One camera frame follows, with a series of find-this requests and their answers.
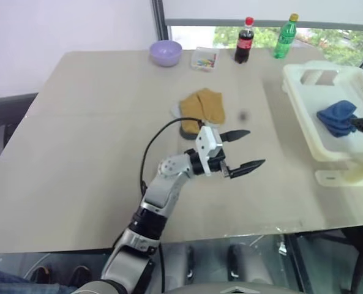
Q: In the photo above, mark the purple plastic bowl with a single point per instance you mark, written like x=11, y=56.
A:
x=166, y=54

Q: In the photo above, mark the grey robot torso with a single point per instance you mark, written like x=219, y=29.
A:
x=230, y=288

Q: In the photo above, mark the mustard yellow sock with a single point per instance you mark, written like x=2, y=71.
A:
x=191, y=111
x=211, y=105

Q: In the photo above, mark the white basket stand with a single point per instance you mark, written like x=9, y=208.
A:
x=331, y=177

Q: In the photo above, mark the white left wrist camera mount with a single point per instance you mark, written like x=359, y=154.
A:
x=204, y=144

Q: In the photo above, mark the blue jeans leg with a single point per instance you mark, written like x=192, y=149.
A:
x=13, y=281

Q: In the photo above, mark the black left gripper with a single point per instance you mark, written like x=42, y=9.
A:
x=218, y=167

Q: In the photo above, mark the light grey sock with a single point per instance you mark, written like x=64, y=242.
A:
x=175, y=110

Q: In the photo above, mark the white roller blind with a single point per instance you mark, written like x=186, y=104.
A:
x=260, y=9

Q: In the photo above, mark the dark shoe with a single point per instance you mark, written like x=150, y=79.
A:
x=41, y=274
x=80, y=275

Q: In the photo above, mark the dark grey chair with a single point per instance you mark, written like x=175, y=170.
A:
x=6, y=107

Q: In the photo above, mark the grey window post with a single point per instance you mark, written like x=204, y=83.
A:
x=159, y=18

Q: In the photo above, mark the cream plastic basket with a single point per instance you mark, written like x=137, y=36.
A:
x=309, y=92

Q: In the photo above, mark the small white tag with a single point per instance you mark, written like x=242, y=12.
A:
x=282, y=248

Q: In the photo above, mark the clear box with colourful clips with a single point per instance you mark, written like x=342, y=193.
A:
x=205, y=60

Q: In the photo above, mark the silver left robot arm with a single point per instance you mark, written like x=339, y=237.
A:
x=166, y=186

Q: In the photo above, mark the cola bottle with red cap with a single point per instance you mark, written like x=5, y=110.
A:
x=244, y=43

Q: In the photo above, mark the green bottle with yellow cap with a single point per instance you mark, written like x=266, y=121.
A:
x=285, y=38

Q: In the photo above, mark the dark rounded bar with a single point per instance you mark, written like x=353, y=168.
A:
x=234, y=260
x=189, y=260

